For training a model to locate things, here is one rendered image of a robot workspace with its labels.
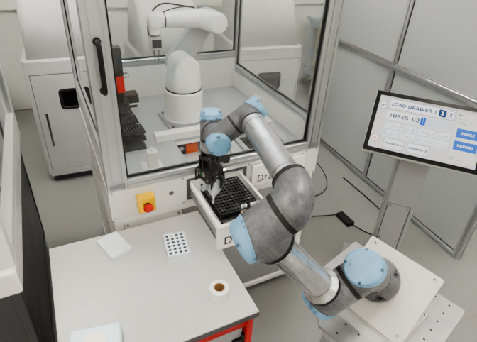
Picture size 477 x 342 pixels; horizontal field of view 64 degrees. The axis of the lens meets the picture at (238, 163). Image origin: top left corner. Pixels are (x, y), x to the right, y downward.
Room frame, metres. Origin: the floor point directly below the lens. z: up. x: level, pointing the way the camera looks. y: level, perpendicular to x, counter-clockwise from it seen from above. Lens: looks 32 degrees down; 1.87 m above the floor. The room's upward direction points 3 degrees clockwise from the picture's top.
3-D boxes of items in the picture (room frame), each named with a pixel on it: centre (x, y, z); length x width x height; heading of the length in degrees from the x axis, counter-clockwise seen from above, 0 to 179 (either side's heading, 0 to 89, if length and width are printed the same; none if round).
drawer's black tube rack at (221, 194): (1.29, 0.03, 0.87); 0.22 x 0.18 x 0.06; 28
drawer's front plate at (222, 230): (1.12, -0.06, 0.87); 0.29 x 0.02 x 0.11; 118
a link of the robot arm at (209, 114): (1.17, 0.10, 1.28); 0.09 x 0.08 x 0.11; 16
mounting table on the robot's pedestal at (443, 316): (0.89, -0.51, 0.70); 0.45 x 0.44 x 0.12; 44
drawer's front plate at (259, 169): (1.55, -0.19, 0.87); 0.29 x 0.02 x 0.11; 118
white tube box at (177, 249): (1.09, 0.22, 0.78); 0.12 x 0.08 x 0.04; 20
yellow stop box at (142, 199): (1.23, 0.37, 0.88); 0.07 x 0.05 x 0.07; 118
